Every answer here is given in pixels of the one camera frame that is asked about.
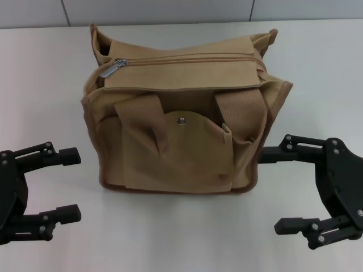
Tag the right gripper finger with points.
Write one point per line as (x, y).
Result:
(275, 155)
(289, 226)

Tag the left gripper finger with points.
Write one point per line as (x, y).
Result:
(66, 215)
(65, 155)

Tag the silver zipper pull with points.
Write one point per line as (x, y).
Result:
(109, 71)

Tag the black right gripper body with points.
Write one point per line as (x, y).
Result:
(346, 184)

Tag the khaki canvas food bag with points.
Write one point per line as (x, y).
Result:
(170, 158)

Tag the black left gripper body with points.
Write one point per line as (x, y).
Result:
(14, 187)

